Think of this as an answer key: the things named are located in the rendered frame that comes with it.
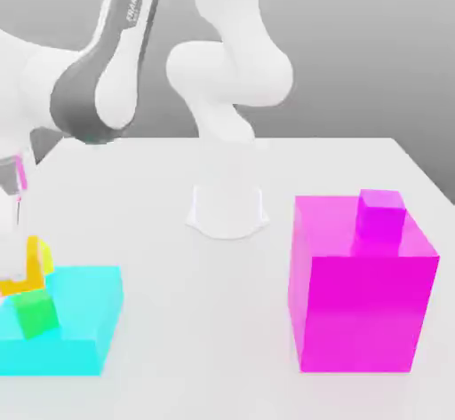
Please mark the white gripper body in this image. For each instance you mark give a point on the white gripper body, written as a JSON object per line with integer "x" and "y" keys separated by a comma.
{"x": 10, "y": 246}

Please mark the small orange cube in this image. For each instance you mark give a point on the small orange cube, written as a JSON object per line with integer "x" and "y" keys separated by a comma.
{"x": 33, "y": 267}

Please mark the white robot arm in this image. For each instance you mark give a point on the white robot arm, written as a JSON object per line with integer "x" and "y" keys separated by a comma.
{"x": 227, "y": 75}

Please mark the small green cube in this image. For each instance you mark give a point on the small green cube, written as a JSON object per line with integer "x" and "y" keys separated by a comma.
{"x": 35, "y": 315}

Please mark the small purple cube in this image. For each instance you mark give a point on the small purple cube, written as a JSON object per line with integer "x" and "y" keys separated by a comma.
{"x": 380, "y": 224}

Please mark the large cyan box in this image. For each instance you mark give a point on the large cyan box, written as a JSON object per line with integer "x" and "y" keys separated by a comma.
{"x": 85, "y": 306}

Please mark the large magenta box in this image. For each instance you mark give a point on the large magenta box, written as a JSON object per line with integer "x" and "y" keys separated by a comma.
{"x": 362, "y": 310}

